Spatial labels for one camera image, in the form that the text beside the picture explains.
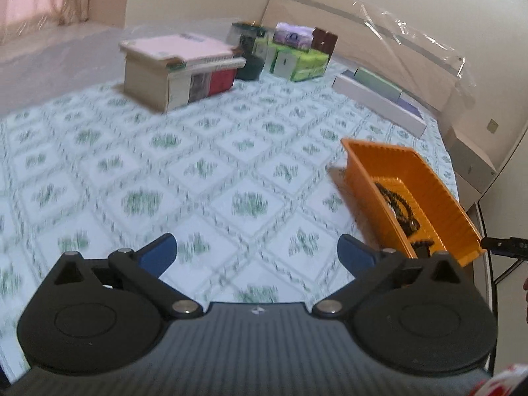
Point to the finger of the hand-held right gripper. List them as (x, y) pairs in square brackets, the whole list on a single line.
[(501, 246)]

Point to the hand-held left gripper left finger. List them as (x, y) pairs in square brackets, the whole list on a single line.
[(159, 253)]

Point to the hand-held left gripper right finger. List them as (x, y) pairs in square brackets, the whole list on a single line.
[(354, 253)]

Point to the orange plastic tray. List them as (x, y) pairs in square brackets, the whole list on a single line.
[(437, 189)]

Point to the large white carton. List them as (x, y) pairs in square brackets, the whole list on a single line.
[(470, 161)]

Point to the red white clothing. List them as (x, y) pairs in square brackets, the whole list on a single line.
[(503, 381)]

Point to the long white box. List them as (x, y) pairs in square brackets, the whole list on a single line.
[(379, 107)]

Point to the white cardboard box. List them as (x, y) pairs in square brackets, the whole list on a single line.
[(148, 84)]

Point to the long green box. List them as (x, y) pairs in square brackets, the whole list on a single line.
[(377, 84)]

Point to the black white patterned box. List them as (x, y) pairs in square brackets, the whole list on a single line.
[(199, 86)]

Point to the red box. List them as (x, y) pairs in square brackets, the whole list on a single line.
[(222, 81)]

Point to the green tissue packs bundle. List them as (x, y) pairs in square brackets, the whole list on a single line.
[(301, 64)]

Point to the dark green glass jar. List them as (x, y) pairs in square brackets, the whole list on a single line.
[(249, 66)]

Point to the brown box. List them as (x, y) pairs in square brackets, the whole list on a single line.
[(325, 41)]

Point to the plastic wrapped white headboard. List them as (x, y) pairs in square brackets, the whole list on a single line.
[(350, 33)]

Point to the white purple tissue pack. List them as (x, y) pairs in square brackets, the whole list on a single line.
[(293, 36)]

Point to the pink curtain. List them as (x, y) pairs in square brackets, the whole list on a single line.
[(33, 0)]

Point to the wall outlet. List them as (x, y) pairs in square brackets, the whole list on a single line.
[(492, 125)]

